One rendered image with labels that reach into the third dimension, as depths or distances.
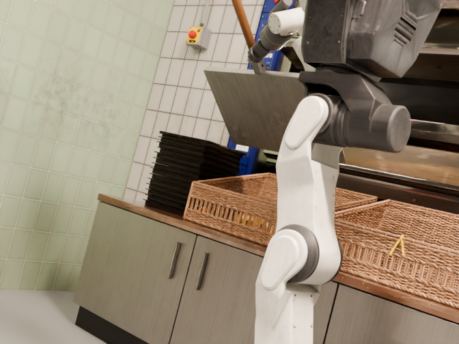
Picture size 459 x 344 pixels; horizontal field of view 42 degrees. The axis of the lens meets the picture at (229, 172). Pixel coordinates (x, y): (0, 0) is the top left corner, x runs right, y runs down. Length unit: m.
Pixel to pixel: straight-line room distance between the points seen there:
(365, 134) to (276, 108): 0.79
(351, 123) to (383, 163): 0.99
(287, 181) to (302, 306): 0.32
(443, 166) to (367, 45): 0.99
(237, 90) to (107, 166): 1.19
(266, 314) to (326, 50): 0.67
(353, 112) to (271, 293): 0.48
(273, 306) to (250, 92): 0.98
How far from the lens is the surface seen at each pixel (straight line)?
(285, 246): 1.44
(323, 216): 1.50
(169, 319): 2.27
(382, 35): 1.46
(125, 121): 3.28
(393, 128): 1.43
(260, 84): 2.16
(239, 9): 2.04
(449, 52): 2.30
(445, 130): 2.38
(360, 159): 2.48
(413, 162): 2.39
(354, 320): 1.83
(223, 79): 2.28
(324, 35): 1.52
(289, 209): 1.51
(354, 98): 1.46
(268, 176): 2.67
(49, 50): 2.99
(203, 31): 3.13
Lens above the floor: 0.75
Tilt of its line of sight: 1 degrees up
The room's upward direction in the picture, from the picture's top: 14 degrees clockwise
